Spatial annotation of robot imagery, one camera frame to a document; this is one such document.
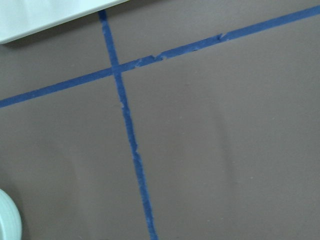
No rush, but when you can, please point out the green ceramic bowl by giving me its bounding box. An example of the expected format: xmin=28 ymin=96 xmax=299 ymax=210
xmin=0 ymin=189 xmax=23 ymax=240

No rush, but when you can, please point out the cream bear tray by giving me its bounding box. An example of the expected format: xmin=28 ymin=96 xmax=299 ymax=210
xmin=0 ymin=0 xmax=124 ymax=44

